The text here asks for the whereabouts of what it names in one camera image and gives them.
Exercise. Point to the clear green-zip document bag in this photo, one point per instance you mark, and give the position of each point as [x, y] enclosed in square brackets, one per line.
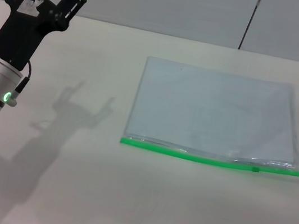
[212, 113]

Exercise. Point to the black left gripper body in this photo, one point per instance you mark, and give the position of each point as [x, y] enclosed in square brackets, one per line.
[20, 32]

